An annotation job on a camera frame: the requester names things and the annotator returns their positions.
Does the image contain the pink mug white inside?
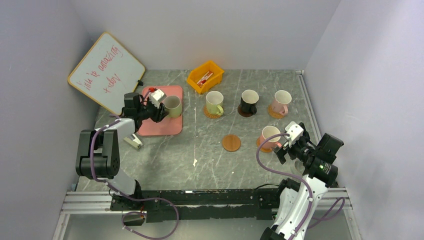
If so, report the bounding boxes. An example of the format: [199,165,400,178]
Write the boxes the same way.
[271,90,292,116]

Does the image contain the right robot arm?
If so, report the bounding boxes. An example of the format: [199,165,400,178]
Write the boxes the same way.
[256,121,344,240]

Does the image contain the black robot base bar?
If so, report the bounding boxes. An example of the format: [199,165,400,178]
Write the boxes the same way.
[110,187,298,223]

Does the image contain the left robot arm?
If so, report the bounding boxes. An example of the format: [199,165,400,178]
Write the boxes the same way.
[75,88,169,210]

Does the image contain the orange patterned coaster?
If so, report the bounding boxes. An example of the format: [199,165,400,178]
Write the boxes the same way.
[267,105,285,119]
[256,137,273,153]

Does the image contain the light wooden round coaster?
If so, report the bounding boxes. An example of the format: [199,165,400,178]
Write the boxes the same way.
[221,134,241,152]

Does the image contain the dark brown wooden coaster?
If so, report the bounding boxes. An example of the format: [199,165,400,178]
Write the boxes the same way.
[237,105,255,118]

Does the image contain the woven rattan coaster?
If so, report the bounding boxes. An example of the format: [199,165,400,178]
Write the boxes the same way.
[203,105,224,119]

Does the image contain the pink plastic tray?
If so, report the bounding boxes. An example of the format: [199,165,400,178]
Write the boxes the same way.
[137,85,183,137]

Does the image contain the red white marker pens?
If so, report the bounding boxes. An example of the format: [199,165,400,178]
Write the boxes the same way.
[196,71,214,87]

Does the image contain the yellow plastic bin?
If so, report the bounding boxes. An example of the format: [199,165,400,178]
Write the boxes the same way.
[187,60,225,94]

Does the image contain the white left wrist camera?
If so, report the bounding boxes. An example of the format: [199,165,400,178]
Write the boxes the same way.
[148,87,167,108]

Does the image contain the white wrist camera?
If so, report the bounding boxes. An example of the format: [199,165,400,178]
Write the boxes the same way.
[283,121,304,148]
[148,87,167,108]

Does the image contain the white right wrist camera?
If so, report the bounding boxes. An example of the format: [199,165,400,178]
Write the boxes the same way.
[283,121,304,148]

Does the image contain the whiteboard with yellow frame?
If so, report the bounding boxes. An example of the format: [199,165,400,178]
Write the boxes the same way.
[67,32,146,115]

